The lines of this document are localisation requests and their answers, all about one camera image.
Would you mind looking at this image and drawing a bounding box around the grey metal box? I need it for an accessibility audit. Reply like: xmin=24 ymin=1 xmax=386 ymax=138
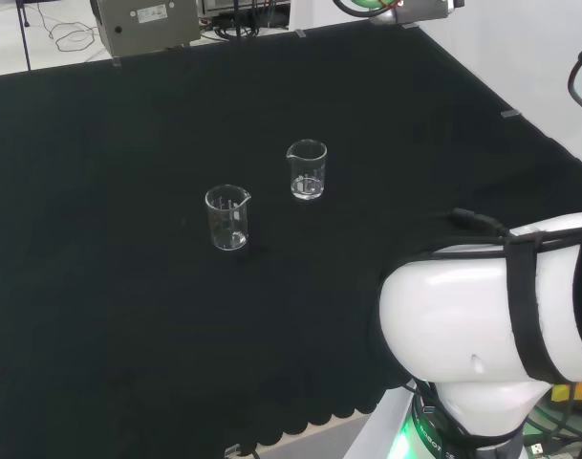
xmin=89 ymin=0 xmax=204 ymax=58

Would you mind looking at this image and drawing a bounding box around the electronics unit with cables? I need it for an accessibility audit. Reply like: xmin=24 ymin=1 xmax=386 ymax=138
xmin=197 ymin=0 xmax=292 ymax=42

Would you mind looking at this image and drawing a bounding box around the black bench cloth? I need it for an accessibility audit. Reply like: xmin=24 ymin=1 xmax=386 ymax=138
xmin=0 ymin=21 xmax=582 ymax=459

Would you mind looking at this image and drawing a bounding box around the dark blue tripod leg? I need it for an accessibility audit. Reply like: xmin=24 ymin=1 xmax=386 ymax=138
xmin=15 ymin=0 xmax=32 ymax=72

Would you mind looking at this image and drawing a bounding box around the clear glass beaker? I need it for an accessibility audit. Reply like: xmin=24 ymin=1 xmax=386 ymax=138
xmin=286 ymin=139 xmax=328 ymax=201
xmin=205 ymin=184 xmax=251 ymax=251

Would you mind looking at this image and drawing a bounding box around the black looped cable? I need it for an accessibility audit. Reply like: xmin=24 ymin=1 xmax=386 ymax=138
xmin=567 ymin=35 xmax=582 ymax=130

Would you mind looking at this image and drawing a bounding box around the black cable with plug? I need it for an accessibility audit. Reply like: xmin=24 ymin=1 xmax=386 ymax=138
xmin=450 ymin=208 xmax=511 ymax=238

